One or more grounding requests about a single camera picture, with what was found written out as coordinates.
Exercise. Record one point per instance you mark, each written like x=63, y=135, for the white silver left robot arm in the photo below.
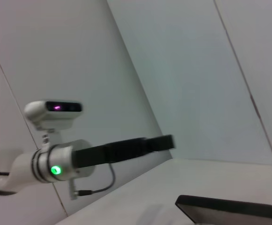
x=25, y=166

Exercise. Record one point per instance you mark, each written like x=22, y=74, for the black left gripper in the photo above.
x=112, y=152

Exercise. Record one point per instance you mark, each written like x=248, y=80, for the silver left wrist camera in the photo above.
x=53, y=114

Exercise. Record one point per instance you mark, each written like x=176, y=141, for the black glasses case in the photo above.
x=220, y=206

